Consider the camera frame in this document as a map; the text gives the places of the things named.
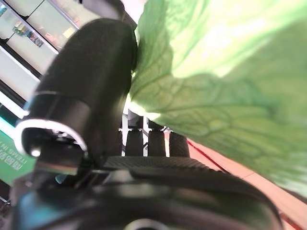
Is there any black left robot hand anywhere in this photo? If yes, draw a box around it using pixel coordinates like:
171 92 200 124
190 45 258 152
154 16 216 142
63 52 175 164
0 18 283 230

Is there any green white napa cabbage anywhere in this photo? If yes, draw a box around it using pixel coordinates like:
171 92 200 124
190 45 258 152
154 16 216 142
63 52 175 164
128 0 307 199

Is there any white display cabinet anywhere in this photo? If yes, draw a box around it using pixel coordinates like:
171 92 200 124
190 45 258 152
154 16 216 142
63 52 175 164
0 0 96 113

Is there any green sign board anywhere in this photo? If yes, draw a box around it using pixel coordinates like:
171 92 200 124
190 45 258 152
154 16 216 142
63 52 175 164
0 129 36 186

